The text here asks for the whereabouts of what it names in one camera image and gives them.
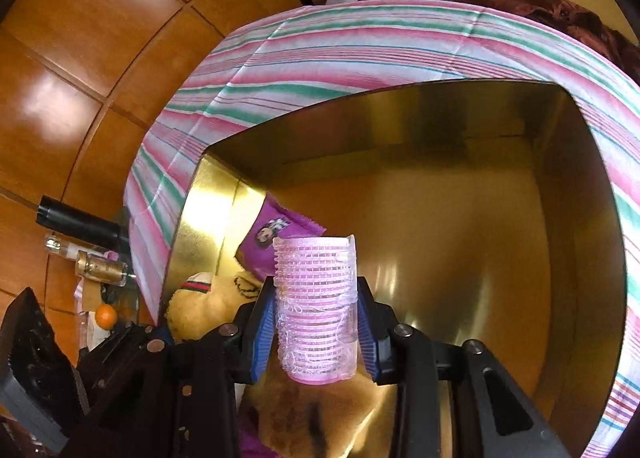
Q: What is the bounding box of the yellow plush sock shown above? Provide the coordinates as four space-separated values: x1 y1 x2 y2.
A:
165 271 262 343

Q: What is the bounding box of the pink hair roller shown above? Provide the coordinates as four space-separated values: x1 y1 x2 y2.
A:
273 236 358 386

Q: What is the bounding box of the purple snack packet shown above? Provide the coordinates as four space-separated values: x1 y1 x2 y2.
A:
235 194 326 282

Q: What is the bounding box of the gold storage box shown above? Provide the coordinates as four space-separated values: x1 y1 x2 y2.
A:
162 79 627 456

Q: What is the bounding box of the gold cap perfume bottle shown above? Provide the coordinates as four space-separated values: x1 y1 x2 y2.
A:
75 250 128 287

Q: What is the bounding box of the black cylinder bottle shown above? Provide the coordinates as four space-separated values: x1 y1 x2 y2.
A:
36 195 130 253

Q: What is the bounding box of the striped pink green bedsheet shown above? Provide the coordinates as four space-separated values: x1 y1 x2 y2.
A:
124 0 639 457

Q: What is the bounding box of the dark red blanket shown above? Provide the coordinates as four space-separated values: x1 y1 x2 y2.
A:
458 0 640 84

